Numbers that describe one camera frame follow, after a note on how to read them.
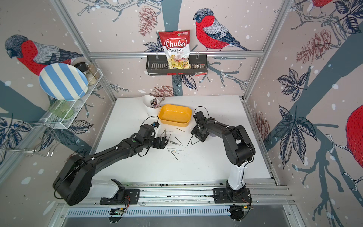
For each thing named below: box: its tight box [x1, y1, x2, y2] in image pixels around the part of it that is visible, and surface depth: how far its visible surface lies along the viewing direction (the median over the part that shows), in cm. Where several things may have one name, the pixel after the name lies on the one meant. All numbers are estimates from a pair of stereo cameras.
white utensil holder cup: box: [142, 94, 161, 117], surface depth 106 cm
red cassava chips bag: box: [158, 29, 191, 70], surface depth 83 cm
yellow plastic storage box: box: [158, 104, 192, 128], surface depth 112 cm
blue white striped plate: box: [38, 62, 89, 102], surface depth 74 cm
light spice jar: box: [86, 60, 101, 80], surface depth 87 cm
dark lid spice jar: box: [73, 61, 92, 80], surface depth 81 cm
